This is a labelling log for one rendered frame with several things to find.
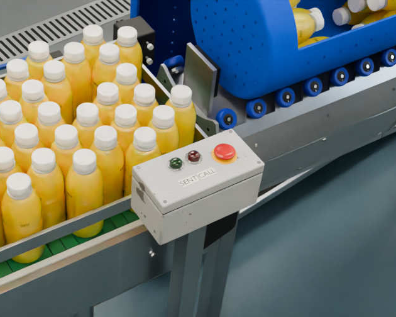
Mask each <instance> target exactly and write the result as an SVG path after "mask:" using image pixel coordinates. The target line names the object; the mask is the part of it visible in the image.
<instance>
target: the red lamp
mask: <svg viewBox="0 0 396 317"><path fill-rule="evenodd" d="M200 157H201V155H200V153H199V152H198V151H196V150H191V151H189V152H188V154H187V158H188V159H189V160H190V161H192V162H196V161H198V160H200Z"/></svg>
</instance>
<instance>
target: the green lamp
mask: <svg viewBox="0 0 396 317"><path fill-rule="evenodd" d="M182 164H183V163H182V160H181V159H180V158H178V157H174V158H171V159H170V161H169V165H170V166H171V168H173V169H179V168H181V167H182Z"/></svg>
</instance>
